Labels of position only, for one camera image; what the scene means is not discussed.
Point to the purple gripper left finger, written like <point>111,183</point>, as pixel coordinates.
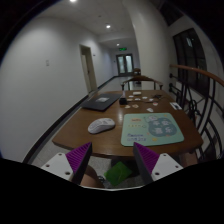
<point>78,160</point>

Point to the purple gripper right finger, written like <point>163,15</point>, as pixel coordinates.
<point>146,160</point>

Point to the mint green mouse pad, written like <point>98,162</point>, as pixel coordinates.
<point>150,129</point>

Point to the white computer mouse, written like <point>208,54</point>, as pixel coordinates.
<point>101,125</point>

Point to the green object under table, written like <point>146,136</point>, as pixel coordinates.
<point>117,174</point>

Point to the dark closed laptop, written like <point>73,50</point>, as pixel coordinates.
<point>101,102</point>

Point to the white card on table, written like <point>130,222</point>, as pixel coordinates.
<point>175,106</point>

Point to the small black box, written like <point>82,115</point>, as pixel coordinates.
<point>122,101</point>

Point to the white box on table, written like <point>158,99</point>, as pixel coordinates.
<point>138,93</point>

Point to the wooden chair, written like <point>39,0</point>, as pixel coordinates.
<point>142,78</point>

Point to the wooden handrail with railing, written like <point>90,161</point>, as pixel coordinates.
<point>201,95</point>

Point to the double glass door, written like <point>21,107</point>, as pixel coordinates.
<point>125,64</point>

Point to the side wooden door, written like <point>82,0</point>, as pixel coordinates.
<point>88,68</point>

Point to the green exit sign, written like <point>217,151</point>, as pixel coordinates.
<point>123,49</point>

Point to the dark window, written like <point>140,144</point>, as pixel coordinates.
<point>190,53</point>

